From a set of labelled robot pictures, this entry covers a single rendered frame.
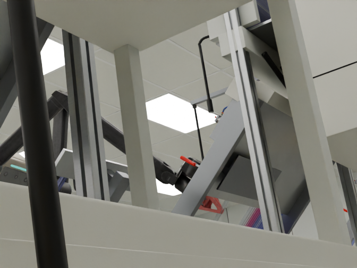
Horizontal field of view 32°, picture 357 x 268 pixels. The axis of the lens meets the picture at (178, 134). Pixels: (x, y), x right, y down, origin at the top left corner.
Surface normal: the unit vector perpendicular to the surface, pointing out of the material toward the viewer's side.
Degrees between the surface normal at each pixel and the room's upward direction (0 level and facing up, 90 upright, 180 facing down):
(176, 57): 180
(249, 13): 90
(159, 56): 180
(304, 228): 90
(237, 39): 90
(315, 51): 90
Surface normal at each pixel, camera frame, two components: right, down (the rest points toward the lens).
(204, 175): -0.55, -0.20
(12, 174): 0.76, 0.44
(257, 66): 0.14, 0.93
